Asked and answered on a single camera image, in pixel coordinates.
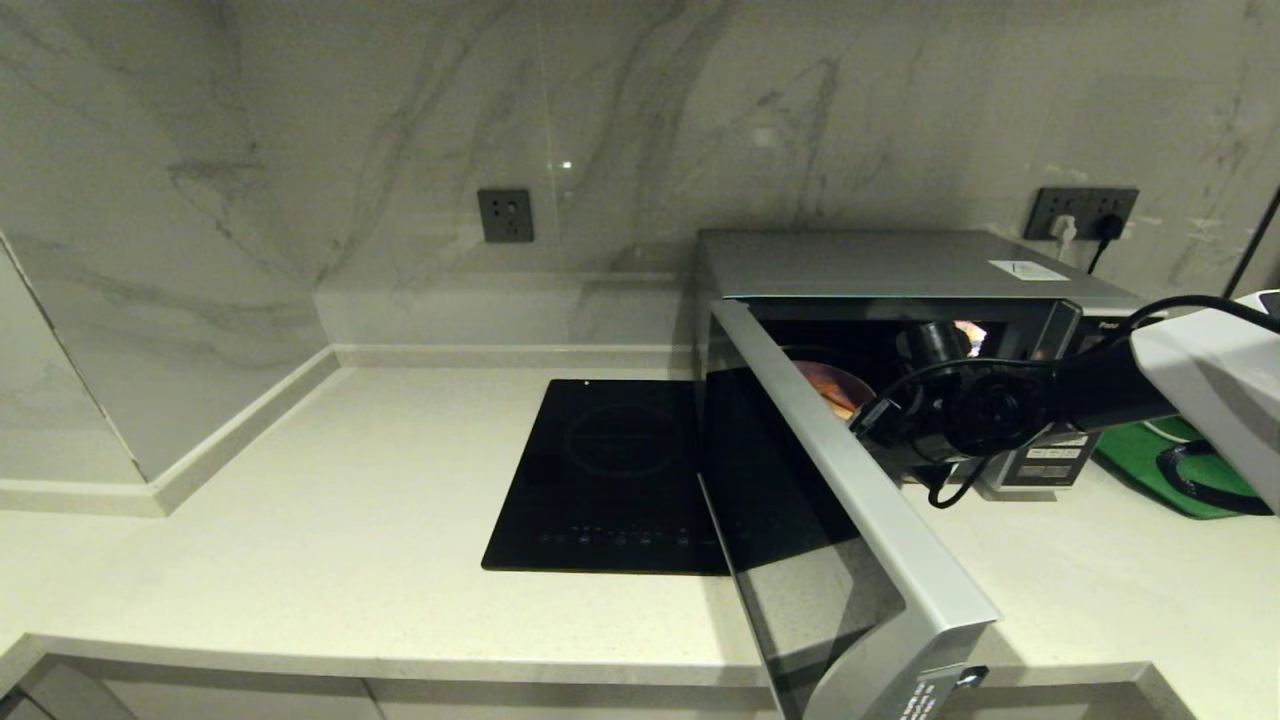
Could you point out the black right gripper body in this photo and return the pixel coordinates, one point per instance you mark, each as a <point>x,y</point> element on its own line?
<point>930,430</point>

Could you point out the white power plug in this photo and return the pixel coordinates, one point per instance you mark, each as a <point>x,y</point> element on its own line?
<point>1065,229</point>

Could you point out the grey cabinet side panel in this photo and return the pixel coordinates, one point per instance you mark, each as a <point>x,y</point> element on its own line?
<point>60,700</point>

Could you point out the black induction cooktop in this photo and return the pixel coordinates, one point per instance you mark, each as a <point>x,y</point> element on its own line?
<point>600,480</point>

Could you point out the orange french fry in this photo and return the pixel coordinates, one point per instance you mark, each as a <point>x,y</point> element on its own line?
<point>842,400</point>

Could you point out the microwave door with dark glass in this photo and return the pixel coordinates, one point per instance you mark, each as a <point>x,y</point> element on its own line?
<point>850,520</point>

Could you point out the white paper sheet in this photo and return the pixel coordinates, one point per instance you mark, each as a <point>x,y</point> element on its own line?
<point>1028,270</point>

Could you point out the grey double wall socket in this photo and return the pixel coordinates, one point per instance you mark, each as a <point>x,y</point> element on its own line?
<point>1085,201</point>

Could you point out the purple plate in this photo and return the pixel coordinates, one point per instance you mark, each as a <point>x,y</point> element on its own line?
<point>825,377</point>

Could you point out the green plastic tray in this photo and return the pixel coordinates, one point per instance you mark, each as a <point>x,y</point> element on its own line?
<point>1130,460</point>

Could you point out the grey single wall socket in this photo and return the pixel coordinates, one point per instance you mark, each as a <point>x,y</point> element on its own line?
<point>505,216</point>

